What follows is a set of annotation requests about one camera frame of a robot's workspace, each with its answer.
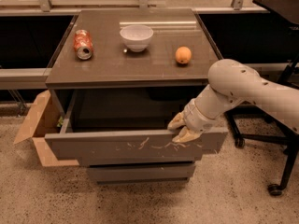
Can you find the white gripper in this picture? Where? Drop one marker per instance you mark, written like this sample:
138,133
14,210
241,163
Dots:
195,119

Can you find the grey top drawer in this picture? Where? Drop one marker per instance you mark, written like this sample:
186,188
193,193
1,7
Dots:
118,126

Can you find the grey drawer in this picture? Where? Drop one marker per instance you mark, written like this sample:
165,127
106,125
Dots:
118,126
142,173

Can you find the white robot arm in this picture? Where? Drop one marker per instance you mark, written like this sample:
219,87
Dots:
230,84

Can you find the grey bottom drawer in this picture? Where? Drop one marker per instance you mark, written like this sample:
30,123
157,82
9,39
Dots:
142,173

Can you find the grey drawer cabinet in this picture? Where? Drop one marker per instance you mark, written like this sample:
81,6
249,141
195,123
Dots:
114,66

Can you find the open cardboard box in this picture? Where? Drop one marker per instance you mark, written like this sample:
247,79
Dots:
41,119

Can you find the orange fruit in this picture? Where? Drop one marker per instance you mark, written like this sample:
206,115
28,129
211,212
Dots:
183,55

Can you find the white ceramic bowl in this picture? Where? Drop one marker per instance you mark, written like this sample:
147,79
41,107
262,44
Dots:
136,37

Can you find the black rolling stand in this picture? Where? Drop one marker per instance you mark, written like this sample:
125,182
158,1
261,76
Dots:
289,139

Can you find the crushed red soda can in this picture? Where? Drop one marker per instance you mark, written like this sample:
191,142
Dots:
83,45

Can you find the black table top corner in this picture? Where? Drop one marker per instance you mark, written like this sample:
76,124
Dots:
287,9

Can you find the metal window railing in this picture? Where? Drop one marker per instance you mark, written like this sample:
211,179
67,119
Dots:
137,0

